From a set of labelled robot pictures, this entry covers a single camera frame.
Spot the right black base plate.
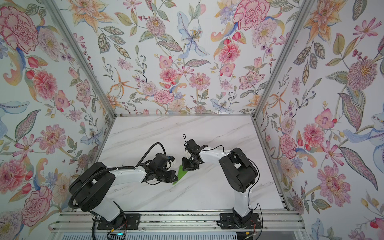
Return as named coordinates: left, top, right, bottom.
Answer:
left=217, top=212, right=262, bottom=230

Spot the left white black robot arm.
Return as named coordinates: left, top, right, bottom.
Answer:
left=68, top=154, right=178, bottom=228

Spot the aluminium corner post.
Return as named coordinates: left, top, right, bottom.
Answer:
left=42, top=0, right=117, bottom=120
left=253, top=0, right=314, bottom=120

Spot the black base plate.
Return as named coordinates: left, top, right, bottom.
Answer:
left=217, top=212, right=262, bottom=230
left=97, top=214, right=141, bottom=231

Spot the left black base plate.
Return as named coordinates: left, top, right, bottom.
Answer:
left=97, top=214, right=141, bottom=231

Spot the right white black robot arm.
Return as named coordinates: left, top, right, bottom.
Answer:
left=182, top=139, right=260, bottom=222

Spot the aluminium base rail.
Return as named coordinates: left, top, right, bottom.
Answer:
left=49, top=210, right=305, bottom=233

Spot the left black corrugated cable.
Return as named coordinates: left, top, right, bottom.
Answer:
left=135, top=141, right=167, bottom=167

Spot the green square paper sheet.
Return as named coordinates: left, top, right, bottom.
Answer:
left=173, top=165, right=188, bottom=185

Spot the white perforated cable tray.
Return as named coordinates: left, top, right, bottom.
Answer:
left=59, top=232, right=241, bottom=240

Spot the right aluminium corner post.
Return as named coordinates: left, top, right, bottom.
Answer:
left=253, top=0, right=314, bottom=120

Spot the left aluminium corner post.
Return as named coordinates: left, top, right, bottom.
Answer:
left=42, top=0, right=117, bottom=120

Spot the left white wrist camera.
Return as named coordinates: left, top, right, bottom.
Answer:
left=167, top=156, right=175, bottom=163

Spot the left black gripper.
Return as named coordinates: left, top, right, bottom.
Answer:
left=155, top=169, right=181, bottom=184

